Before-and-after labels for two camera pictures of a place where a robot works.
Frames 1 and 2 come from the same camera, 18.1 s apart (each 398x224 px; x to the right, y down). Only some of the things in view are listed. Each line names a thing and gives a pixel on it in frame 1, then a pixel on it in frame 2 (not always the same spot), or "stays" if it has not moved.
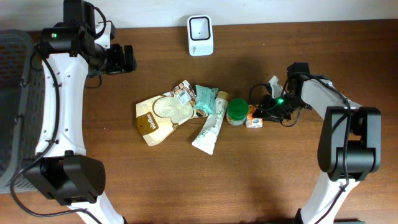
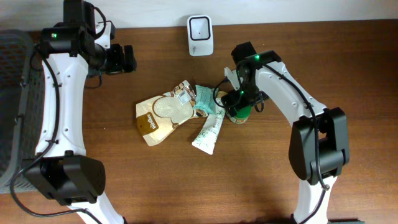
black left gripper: x=118 y=65 stays
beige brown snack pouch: x=158 y=117 stays
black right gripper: x=272 y=114 to x=241 y=101
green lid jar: x=237 y=111 stays
